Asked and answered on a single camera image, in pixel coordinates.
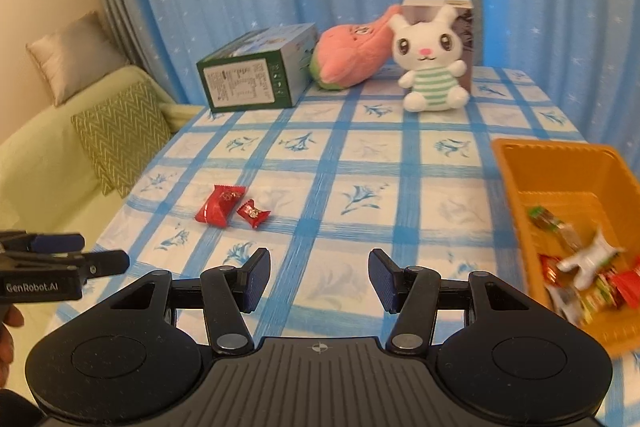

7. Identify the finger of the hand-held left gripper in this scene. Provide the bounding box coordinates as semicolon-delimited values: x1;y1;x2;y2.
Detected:
0;231;85;254
0;250;130;280

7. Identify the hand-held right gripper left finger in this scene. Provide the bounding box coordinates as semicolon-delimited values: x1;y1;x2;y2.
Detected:
109;248;273;357

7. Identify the pink plush toy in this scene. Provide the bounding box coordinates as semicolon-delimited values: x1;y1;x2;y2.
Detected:
309;5;404;90

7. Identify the clear plastic wrapper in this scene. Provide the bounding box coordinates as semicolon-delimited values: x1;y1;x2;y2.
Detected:
545;284;584;324

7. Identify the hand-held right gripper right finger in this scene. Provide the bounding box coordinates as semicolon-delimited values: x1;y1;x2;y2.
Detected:
367;249;532;356

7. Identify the yellow green candy packet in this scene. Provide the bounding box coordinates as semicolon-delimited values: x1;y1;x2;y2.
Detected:
579;278;627;324

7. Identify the red wrapped candy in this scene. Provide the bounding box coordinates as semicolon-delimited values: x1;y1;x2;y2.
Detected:
540;254;564;286

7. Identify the orange plastic basket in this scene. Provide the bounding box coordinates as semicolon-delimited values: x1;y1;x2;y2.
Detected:
491;138;640;351

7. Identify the beige satin cushion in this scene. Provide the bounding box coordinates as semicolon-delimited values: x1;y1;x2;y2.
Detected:
25;10;127;107

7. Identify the person's left hand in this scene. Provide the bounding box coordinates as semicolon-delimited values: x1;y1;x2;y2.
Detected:
0;306;25;389

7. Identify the pale green sofa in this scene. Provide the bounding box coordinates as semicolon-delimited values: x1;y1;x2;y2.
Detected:
0;65;207;239

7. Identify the red snack packet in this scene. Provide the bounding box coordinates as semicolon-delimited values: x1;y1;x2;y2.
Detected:
194;184;249;228
612;257;640;309

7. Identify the silver white snack packet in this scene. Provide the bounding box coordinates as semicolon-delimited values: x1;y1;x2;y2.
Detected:
557;229;626;291

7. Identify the green zigzag cushion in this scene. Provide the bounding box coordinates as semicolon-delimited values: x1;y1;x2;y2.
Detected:
70;81;174;198

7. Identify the white bunny plush toy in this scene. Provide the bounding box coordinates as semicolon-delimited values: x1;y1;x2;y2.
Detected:
388;4;470;113

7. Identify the grey brown cardboard box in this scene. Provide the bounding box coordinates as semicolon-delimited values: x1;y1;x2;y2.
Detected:
402;0;475;96

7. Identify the green cardboard box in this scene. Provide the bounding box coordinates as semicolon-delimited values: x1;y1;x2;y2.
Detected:
196;23;320;114

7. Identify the red gold twist candy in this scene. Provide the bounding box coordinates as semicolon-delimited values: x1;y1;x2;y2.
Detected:
236;199;271;231

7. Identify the grey curtain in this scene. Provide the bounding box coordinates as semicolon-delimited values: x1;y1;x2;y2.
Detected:
81;0;202;106

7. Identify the green white snack packet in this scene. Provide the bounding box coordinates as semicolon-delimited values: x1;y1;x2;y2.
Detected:
528;205;582;254

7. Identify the blue checkered tablecloth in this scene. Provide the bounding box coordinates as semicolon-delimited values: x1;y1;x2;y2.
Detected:
56;66;640;427

